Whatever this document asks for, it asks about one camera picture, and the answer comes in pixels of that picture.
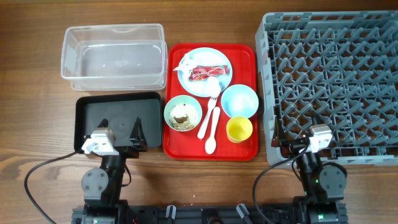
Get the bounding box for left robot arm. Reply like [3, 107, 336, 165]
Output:
[75, 118, 147, 224]

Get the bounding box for white plastic spoon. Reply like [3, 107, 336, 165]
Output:
[205, 107, 221, 154]

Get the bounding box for red snack wrapper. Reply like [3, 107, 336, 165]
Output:
[188, 65, 229, 82]

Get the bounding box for white napkin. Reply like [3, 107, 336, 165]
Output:
[173, 53, 199, 75]

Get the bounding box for light blue plate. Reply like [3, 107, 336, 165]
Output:
[176, 47, 233, 98]

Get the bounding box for black plastic tray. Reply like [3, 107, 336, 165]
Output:
[74, 92, 163, 151]

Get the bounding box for grey dishwasher rack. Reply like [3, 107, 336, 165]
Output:
[255, 11, 397, 166]

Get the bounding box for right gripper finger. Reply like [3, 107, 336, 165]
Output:
[273, 116, 285, 146]
[312, 110, 325, 126]

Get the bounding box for white plastic fork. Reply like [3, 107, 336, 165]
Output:
[197, 97, 218, 139]

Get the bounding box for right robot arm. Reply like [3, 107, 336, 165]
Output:
[273, 111, 348, 223]

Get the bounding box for clear plastic bin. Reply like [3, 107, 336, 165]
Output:
[60, 24, 168, 91]

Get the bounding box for rice and food scraps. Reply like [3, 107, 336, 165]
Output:
[169, 103, 198, 131]

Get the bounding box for green bowl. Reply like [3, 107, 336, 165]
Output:
[164, 95, 203, 132]

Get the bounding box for yellow plastic cup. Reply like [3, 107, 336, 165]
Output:
[226, 116, 253, 143]

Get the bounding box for red serving tray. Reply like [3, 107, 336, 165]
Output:
[162, 43, 259, 161]

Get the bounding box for light blue bowl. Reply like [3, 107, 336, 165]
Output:
[221, 84, 259, 118]

